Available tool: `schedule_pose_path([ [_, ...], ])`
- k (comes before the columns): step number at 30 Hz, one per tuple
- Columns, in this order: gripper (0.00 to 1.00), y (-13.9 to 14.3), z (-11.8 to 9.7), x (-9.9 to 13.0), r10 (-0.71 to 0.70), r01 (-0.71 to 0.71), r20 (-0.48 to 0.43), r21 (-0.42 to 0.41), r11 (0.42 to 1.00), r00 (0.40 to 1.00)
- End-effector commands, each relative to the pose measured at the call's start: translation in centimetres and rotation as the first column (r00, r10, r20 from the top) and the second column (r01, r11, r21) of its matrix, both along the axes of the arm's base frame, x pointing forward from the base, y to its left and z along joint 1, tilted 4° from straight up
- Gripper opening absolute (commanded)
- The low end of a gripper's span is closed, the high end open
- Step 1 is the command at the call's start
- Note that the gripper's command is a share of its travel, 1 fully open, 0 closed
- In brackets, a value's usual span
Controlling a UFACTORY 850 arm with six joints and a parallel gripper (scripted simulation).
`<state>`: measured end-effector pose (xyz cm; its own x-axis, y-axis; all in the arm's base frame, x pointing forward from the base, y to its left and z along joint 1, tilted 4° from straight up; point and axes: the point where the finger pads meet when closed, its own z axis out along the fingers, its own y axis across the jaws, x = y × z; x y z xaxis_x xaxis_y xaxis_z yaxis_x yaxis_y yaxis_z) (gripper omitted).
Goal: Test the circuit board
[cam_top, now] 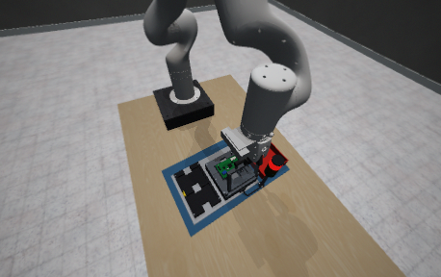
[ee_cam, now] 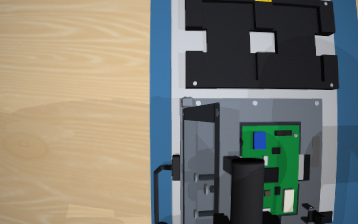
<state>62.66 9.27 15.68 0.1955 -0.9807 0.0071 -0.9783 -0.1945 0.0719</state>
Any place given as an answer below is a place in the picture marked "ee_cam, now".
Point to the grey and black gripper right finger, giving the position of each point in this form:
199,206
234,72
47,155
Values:
268,218

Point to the green circuit board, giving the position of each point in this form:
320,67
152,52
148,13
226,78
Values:
280,150

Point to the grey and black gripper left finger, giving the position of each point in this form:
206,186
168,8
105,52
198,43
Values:
220,218

